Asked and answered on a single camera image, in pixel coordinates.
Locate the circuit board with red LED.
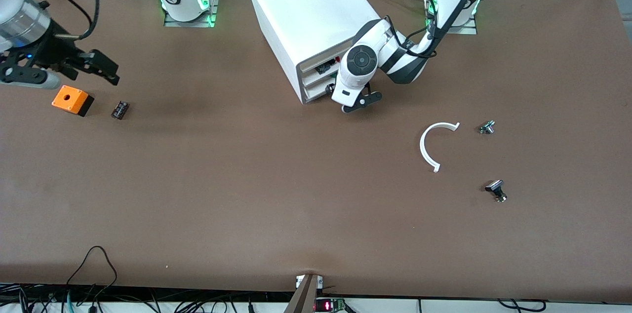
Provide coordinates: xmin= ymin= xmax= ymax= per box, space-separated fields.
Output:
xmin=315 ymin=297 xmax=347 ymax=313

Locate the orange button enclosure box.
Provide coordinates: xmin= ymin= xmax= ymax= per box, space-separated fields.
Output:
xmin=51 ymin=85 xmax=95 ymax=117

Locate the small black red switch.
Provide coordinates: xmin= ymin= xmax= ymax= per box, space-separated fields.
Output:
xmin=316 ymin=56 xmax=342 ymax=76

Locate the white C-shaped ring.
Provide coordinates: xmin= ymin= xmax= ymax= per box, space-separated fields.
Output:
xmin=419 ymin=121 xmax=461 ymax=173

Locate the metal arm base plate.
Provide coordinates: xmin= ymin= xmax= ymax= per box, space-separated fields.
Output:
xmin=163 ymin=0 xmax=221 ymax=28
xmin=425 ymin=0 xmax=479 ymax=35

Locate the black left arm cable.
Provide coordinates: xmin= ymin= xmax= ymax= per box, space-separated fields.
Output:
xmin=384 ymin=0 xmax=471 ymax=59

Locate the thin black looped cable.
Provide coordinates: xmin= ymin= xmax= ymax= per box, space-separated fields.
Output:
xmin=66 ymin=246 xmax=119 ymax=301

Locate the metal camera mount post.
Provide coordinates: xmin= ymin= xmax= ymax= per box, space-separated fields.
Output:
xmin=283 ymin=274 xmax=324 ymax=313

